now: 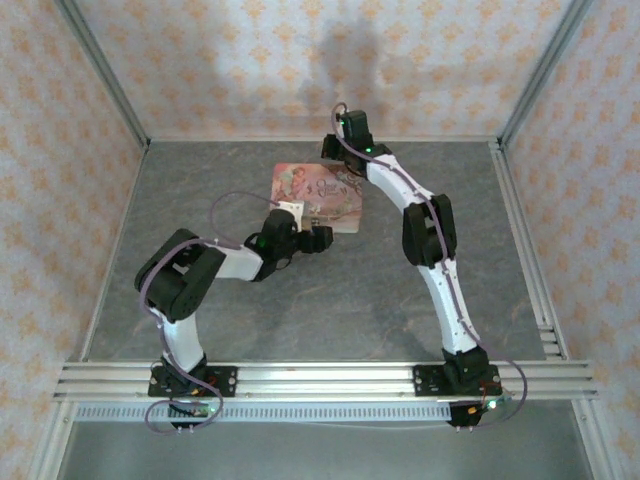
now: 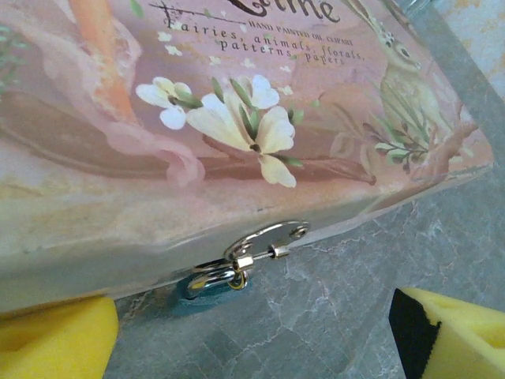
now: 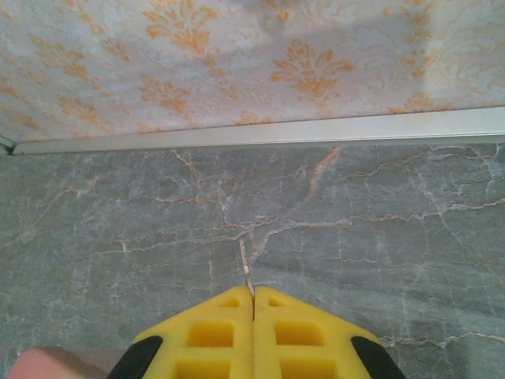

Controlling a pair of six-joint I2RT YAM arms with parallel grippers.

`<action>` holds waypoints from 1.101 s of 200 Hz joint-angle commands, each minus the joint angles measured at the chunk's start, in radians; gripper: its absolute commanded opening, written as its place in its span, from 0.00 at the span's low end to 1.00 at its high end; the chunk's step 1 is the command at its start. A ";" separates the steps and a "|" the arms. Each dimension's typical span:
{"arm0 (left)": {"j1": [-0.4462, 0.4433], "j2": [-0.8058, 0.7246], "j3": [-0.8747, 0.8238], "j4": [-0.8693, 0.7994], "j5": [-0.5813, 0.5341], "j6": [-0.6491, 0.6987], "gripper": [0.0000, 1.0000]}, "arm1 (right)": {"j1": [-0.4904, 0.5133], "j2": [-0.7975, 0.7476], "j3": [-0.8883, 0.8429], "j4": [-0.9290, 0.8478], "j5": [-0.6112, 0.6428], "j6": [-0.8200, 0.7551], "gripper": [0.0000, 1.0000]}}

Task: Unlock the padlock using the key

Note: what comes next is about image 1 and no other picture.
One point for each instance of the pink illustrated storybook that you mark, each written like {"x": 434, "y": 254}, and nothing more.
{"x": 300, "y": 185}

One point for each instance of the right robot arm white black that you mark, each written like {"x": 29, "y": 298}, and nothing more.
{"x": 450, "y": 305}

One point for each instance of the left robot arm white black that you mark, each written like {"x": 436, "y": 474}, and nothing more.
{"x": 235, "y": 262}

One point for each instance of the aluminium base rail beam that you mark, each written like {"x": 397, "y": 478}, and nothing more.
{"x": 325, "y": 382}

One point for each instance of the aluminium side rail thin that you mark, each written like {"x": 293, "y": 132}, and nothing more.
{"x": 116, "y": 250}

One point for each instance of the aluminium frame post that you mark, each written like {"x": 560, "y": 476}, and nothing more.
{"x": 102, "y": 72}
{"x": 545, "y": 70}

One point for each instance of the aluminium side rail wide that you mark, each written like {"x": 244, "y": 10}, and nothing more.
{"x": 530, "y": 260}

